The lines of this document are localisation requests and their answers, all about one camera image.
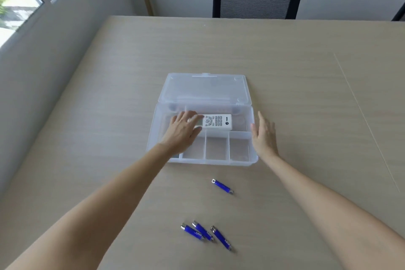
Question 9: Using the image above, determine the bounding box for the black chair edge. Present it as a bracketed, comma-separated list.
[391, 2, 405, 22]

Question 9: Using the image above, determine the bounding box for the person's right forearm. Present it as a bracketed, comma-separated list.
[260, 152, 405, 270]

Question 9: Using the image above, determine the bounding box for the person's left hand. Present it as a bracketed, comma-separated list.
[161, 110, 205, 156]

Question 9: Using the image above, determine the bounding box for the white remote control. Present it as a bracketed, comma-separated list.
[187, 114, 232, 131]

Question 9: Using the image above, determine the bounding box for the clear plastic organizer box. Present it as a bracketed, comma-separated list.
[146, 72, 259, 168]

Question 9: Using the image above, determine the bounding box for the person's right hand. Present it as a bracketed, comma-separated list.
[250, 111, 279, 160]

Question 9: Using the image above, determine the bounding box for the person's left forearm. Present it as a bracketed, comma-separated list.
[5, 143, 181, 270]

